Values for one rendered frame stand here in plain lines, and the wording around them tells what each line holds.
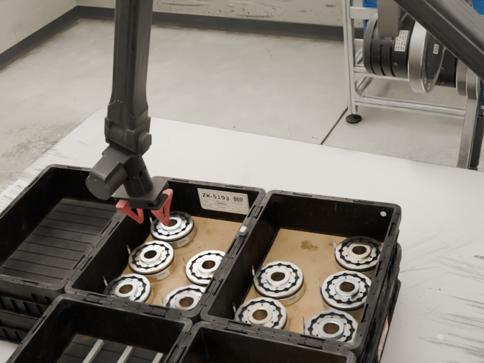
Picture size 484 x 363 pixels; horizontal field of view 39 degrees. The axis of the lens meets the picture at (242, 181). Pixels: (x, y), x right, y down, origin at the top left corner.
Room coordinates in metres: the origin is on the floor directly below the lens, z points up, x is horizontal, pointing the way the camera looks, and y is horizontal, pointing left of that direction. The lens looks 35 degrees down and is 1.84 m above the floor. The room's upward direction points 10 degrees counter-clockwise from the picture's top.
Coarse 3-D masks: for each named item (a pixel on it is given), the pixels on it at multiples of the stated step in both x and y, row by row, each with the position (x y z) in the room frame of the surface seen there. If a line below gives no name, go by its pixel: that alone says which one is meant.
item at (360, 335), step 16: (272, 192) 1.21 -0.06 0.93; (288, 192) 1.20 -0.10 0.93; (384, 208) 1.10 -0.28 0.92; (400, 208) 1.08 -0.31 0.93; (256, 224) 1.12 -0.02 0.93; (240, 240) 1.07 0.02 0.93; (384, 256) 0.95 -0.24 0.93; (224, 272) 0.98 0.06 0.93; (384, 272) 0.92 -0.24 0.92; (208, 304) 0.91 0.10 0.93; (368, 304) 0.84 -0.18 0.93; (208, 320) 0.87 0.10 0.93; (224, 320) 0.86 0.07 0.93; (368, 320) 0.80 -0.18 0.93; (288, 336) 0.80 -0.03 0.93; (304, 336) 0.79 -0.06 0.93
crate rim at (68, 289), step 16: (160, 176) 1.35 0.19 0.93; (256, 192) 1.23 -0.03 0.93; (256, 208) 1.17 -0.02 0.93; (96, 256) 1.10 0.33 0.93; (224, 256) 1.03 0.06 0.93; (80, 272) 1.06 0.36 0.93; (64, 288) 1.02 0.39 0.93; (208, 288) 0.95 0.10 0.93; (128, 304) 0.94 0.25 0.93; (144, 304) 0.94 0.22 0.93; (192, 320) 0.88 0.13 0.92
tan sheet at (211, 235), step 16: (208, 224) 1.27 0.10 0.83; (224, 224) 1.26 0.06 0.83; (240, 224) 1.25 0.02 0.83; (192, 240) 1.22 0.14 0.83; (208, 240) 1.21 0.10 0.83; (224, 240) 1.20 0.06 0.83; (176, 256) 1.17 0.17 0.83; (192, 256) 1.16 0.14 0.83; (128, 272) 1.15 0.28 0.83; (176, 272) 1.12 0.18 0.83; (160, 288) 1.08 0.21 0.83; (176, 288) 1.07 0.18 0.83; (160, 304) 1.03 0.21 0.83
